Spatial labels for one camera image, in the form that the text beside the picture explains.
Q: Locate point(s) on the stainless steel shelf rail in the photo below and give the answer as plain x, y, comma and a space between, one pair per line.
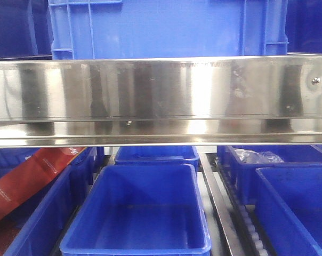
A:
170, 101

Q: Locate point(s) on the large blue crate upper shelf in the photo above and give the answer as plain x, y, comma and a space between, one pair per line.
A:
166, 29

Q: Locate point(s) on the red paper package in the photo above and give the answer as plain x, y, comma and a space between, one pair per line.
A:
28, 178

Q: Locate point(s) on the blue bin centre rear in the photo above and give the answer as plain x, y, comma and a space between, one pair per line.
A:
145, 155

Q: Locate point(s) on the blue bin centre front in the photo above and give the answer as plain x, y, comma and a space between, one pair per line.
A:
141, 210

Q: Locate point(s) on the clear plastic bag in bin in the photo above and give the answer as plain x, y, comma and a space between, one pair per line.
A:
250, 156

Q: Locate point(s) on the blue bin right rear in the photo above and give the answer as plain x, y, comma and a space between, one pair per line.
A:
243, 175

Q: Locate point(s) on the blue bin right front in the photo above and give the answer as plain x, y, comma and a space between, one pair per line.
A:
289, 208

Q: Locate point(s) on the metal roller track divider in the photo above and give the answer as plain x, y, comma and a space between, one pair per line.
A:
233, 227

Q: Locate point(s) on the blue bin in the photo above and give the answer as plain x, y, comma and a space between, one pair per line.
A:
35, 226
289, 208
141, 210
243, 175
145, 155

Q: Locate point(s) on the blue bin left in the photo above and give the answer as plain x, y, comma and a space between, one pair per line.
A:
35, 226

